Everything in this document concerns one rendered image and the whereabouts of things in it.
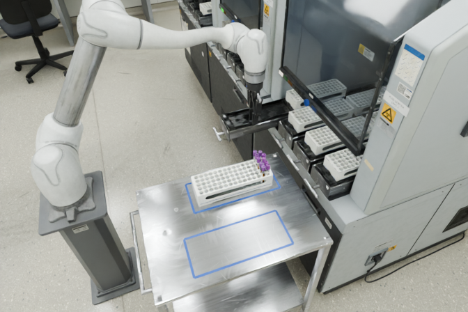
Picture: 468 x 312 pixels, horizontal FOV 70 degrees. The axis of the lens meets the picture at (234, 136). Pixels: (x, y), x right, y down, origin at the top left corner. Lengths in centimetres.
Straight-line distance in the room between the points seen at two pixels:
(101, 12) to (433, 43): 93
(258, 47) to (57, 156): 85
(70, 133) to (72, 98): 16
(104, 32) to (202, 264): 79
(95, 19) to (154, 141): 174
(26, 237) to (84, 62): 144
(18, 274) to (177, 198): 131
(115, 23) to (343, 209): 105
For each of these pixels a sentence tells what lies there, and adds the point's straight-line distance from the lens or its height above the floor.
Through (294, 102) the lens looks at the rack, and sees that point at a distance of 166.
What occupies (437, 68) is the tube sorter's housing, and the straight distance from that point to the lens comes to 101.
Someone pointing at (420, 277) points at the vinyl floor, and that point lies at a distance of 226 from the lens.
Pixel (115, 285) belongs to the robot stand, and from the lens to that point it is 206.
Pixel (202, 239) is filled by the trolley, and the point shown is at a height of 82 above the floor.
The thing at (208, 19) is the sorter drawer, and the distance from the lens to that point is 267.
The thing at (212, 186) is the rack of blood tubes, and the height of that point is 88.
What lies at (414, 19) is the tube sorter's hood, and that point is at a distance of 110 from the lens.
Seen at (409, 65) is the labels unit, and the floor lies 137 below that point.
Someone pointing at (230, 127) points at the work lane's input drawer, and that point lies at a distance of 156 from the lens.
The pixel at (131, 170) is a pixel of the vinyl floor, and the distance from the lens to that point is 259.
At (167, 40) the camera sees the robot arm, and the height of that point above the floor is 131.
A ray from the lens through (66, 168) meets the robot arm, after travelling 140.
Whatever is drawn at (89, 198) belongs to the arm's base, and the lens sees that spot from 154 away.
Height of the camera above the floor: 184
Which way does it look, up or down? 43 degrees down
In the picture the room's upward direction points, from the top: 1 degrees counter-clockwise
